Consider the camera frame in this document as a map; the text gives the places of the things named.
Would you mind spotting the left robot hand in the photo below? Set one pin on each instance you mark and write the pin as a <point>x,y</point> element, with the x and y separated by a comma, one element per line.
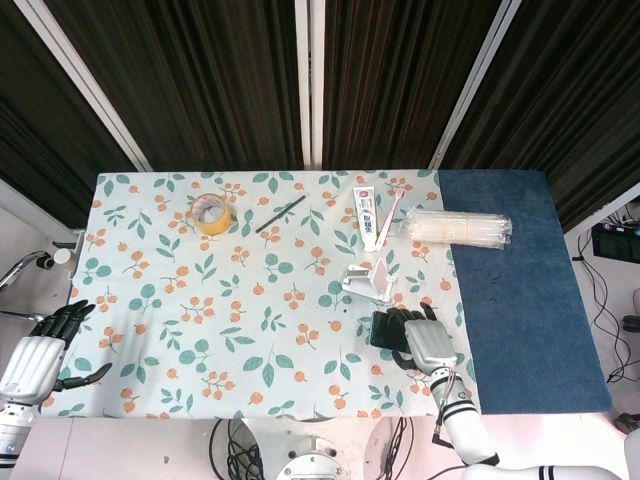
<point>30,365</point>

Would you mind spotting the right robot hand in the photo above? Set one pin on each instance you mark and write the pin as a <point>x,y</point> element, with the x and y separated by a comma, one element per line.
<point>430,345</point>

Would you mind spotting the black smartphone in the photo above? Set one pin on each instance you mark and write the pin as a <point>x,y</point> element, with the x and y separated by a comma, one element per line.
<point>382,330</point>

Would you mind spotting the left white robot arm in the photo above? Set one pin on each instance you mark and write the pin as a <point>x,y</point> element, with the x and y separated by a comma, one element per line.
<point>12,425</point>

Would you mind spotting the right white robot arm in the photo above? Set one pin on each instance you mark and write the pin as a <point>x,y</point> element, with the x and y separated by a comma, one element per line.
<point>465,430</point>

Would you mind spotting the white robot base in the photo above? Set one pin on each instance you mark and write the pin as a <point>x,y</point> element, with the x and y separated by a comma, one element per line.
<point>310,450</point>

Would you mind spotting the white folding phone stand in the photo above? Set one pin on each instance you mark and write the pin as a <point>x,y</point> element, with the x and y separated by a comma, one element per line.
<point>362,280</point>

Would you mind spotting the metal chair with caster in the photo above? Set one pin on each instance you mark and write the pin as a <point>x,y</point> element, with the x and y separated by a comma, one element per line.
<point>22,272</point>

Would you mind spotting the blue cloth mat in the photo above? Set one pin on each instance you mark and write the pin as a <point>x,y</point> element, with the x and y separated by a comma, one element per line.
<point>520,300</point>

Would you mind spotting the pack of plastic cups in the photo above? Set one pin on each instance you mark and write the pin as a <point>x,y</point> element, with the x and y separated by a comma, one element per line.
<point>455,227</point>

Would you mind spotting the pink toothbrush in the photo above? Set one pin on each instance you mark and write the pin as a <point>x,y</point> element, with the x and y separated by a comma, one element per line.
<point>390,217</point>

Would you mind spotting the white toothpaste tube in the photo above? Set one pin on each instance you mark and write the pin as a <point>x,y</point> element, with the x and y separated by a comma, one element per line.
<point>366,215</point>

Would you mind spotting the fruit and leaf tablecloth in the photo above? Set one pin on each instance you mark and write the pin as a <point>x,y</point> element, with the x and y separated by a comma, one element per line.
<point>250,310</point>

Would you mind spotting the dark green pencil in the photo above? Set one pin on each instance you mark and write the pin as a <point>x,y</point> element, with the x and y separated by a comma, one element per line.
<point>280,214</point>

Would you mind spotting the black electronic device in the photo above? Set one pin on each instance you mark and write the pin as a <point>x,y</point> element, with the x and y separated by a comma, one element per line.
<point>615,242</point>

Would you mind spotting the yellow tape roll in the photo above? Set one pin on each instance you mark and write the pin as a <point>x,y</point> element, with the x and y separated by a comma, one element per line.
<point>215,222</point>

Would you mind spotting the dark pleated curtain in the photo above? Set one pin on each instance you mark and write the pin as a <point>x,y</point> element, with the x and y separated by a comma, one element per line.
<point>215,75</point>

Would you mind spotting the white slanted frame post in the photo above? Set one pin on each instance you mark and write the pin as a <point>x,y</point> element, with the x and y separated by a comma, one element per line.
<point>85,85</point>
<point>472,85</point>

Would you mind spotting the white upright frame post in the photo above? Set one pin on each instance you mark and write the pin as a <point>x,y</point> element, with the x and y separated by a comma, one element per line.
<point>309,85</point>

